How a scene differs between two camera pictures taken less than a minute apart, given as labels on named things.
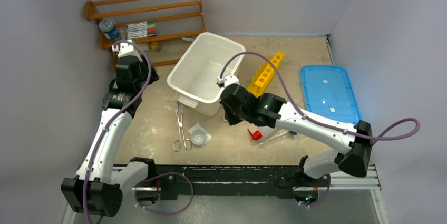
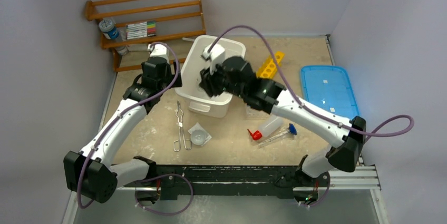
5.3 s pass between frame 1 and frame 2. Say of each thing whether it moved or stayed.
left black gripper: moved
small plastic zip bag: stayed
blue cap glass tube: stayed
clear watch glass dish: stayed
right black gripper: moved
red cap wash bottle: stayed
